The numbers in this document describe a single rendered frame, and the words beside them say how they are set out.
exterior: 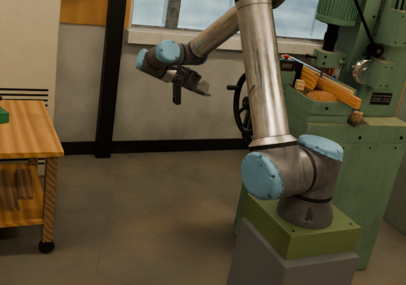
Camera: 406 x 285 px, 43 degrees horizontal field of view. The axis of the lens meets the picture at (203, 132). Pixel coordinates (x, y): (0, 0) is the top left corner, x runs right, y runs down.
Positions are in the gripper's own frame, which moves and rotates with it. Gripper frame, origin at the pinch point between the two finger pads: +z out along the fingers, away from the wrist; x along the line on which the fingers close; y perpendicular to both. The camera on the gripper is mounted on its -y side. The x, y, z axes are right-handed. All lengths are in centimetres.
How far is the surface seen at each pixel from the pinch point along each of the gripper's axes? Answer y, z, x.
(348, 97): 29, 42, -34
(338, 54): 43, 41, -14
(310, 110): 16.5, 29.6, -31.2
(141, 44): -3, 0, 114
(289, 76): 24.7, 27.4, -9.0
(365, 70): 42, 50, -25
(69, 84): -44, -30, 112
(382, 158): 12, 80, -32
